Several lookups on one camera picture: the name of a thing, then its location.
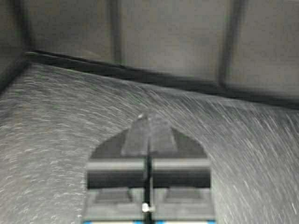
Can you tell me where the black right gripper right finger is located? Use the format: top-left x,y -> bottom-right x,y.
148,114 -> 215,224

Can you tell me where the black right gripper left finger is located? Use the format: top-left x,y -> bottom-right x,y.
82,115 -> 150,224

